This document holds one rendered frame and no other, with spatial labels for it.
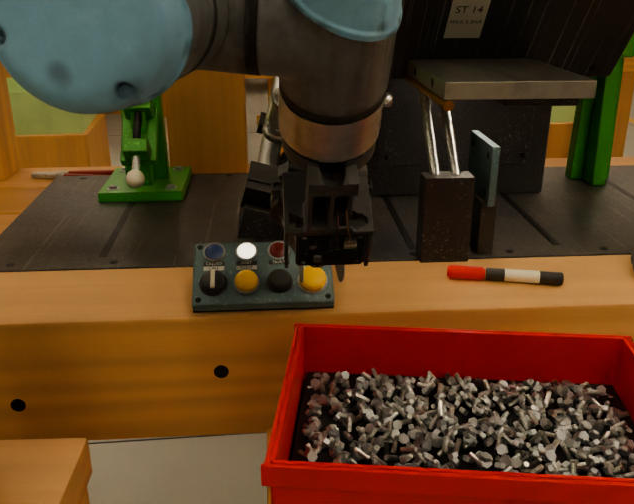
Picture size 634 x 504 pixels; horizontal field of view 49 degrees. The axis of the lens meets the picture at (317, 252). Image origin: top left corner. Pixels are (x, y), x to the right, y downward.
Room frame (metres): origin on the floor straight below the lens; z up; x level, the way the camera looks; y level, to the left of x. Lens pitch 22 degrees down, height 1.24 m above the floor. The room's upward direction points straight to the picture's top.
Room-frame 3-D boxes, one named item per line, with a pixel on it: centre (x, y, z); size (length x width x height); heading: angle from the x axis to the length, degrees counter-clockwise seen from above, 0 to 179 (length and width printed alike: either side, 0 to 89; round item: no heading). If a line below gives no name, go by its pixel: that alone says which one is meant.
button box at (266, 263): (0.71, 0.06, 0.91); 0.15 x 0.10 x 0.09; 94
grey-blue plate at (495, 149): (0.87, -0.21, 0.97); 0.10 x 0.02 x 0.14; 4
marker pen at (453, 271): (0.74, -0.22, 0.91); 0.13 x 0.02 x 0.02; 81
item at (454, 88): (0.93, -0.20, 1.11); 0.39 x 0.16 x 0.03; 4
